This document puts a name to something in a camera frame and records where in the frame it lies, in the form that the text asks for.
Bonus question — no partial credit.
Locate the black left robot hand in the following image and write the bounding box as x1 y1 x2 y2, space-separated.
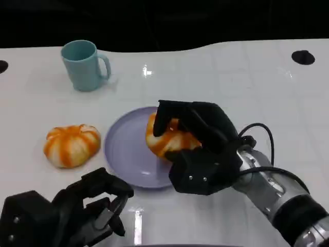
51 167 135 247

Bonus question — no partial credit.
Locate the pale green mug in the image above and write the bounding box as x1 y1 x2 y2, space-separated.
60 40 112 92

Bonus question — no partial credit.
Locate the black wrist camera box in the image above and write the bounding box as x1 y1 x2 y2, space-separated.
169 148 243 197
0 190 59 247

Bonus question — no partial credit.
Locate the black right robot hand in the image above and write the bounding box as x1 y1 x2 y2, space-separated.
152 99 241 162

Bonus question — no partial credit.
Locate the orange white toy bread roll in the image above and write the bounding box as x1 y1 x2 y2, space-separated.
43 123 101 169
145 112 203 161

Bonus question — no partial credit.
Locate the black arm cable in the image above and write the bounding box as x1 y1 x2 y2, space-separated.
238 123 275 166
239 166 311 194

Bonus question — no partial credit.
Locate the lilac plate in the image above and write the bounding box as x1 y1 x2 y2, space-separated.
103 106 180 191

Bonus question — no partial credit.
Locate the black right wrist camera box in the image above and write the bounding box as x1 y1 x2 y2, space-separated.
169 148 243 197

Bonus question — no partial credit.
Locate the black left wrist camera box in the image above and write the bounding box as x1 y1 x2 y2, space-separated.
0 190 59 247

